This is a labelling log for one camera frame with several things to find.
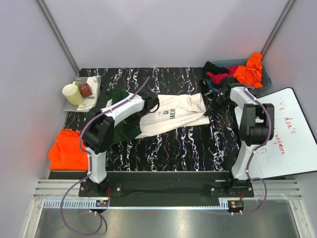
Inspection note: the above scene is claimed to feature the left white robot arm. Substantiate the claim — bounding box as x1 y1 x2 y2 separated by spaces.
78 92 159 196

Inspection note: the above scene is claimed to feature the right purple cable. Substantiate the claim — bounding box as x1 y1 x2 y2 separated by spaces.
205 85 276 215

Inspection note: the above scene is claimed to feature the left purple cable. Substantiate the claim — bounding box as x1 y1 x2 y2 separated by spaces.
60 76 151 235

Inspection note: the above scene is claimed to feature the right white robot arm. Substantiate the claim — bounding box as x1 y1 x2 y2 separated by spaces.
204 76 274 197

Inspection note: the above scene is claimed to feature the orange t-shirt in basket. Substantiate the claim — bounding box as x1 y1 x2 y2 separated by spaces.
233 53 263 89

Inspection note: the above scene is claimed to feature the whiteboard with red writing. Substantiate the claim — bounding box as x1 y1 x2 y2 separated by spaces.
231 88 317 180

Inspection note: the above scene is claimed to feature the purple cable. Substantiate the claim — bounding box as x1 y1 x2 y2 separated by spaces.
205 85 276 215
60 76 151 235

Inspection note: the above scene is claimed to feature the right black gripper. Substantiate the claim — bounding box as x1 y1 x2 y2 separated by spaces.
204 93 233 117

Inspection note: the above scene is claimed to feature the folded orange t-shirt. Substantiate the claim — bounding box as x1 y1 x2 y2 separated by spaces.
48 129 89 171

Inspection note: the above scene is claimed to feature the pale yellow mug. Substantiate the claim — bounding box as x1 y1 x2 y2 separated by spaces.
62 82 83 106

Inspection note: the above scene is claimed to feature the magenta garment in basket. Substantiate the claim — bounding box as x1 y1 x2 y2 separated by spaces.
206 65 238 85

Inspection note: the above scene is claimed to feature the white green Charlie Brown t-shirt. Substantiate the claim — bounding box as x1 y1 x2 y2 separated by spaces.
107 90 210 143

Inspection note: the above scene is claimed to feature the black garment in basket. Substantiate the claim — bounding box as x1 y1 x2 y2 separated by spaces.
202 61 229 79

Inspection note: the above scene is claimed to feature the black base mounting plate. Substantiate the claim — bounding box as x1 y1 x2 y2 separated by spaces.
79 171 254 198

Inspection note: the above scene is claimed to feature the teal laundry basket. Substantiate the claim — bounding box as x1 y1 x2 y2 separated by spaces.
203 59 271 94

